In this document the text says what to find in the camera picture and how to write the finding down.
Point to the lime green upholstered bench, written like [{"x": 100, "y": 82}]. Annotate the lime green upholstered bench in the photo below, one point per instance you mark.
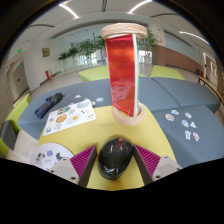
[
  {"x": 95, "y": 73},
  {"x": 166, "y": 72},
  {"x": 18, "y": 111}
]

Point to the red fire extinguisher box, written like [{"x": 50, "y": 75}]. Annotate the red fire extinguisher box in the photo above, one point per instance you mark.
[{"x": 49, "y": 74}]

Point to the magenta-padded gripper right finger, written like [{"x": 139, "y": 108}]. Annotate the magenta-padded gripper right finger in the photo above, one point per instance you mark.
[{"x": 150, "y": 161}]

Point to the angled grey upholstered bench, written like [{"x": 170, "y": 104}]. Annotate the angled grey upholstered bench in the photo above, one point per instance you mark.
[{"x": 186, "y": 93}]

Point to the framed wall plaque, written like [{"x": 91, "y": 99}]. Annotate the framed wall plaque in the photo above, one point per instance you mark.
[{"x": 46, "y": 52}]

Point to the black computer mouse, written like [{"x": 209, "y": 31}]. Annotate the black computer mouse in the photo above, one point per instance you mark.
[{"x": 115, "y": 160}]

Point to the round brown sticker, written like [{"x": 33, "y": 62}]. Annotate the round brown sticker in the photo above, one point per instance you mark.
[{"x": 169, "y": 117}]

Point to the ceiling light strips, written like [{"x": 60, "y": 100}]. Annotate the ceiling light strips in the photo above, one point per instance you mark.
[{"x": 68, "y": 10}]

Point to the dark grey cube seat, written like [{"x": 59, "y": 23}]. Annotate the dark grey cube seat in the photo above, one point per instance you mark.
[{"x": 7, "y": 135}]

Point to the small lime green seat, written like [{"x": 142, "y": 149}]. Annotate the small lime green seat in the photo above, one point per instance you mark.
[{"x": 3, "y": 148}]

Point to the white sticker sheet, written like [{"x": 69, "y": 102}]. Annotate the white sticker sheet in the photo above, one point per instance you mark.
[{"x": 66, "y": 120}]

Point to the wooden chair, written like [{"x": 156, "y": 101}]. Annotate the wooden chair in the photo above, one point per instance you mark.
[{"x": 213, "y": 90}]

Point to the long grey upholstered bench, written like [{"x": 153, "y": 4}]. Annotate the long grey upholstered bench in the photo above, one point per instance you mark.
[{"x": 96, "y": 90}]

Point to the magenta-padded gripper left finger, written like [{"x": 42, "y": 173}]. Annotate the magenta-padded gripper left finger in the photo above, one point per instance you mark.
[{"x": 81, "y": 161}]

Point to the potted green plants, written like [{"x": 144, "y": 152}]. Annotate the potted green plants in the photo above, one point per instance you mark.
[{"x": 86, "y": 48}]

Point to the small cartoon sticker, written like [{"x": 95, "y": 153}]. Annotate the small cartoon sticker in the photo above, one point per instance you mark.
[
  {"x": 196, "y": 136},
  {"x": 193, "y": 125},
  {"x": 188, "y": 115},
  {"x": 77, "y": 96},
  {"x": 99, "y": 99},
  {"x": 175, "y": 112},
  {"x": 185, "y": 123},
  {"x": 187, "y": 134}
]

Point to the round white puppy mouse pad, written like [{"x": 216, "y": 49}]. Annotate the round white puppy mouse pad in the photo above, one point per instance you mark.
[{"x": 46, "y": 156}]

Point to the folded dark blue umbrella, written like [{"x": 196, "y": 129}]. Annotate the folded dark blue umbrella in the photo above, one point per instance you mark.
[{"x": 48, "y": 105}]

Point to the red cylinder lamp, wooden ends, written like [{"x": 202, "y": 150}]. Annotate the red cylinder lamp, wooden ends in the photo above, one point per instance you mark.
[{"x": 121, "y": 73}]

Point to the green exit sign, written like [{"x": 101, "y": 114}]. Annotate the green exit sign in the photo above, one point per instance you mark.
[{"x": 19, "y": 51}]

